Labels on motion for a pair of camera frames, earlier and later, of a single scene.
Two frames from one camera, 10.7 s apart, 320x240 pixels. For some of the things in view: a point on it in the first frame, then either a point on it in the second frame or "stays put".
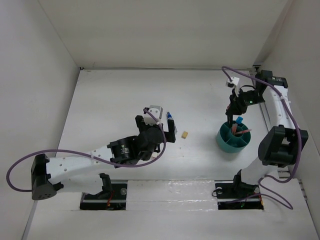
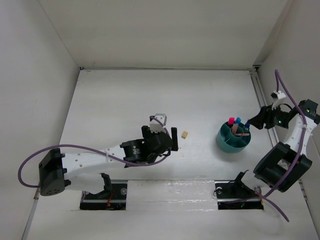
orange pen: (234, 126) stays put
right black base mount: (233, 195) stays put
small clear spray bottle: (172, 128) → (247, 126)
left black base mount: (112, 197) stays put
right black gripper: (236, 107) → (264, 116)
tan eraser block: (184, 134) stays put
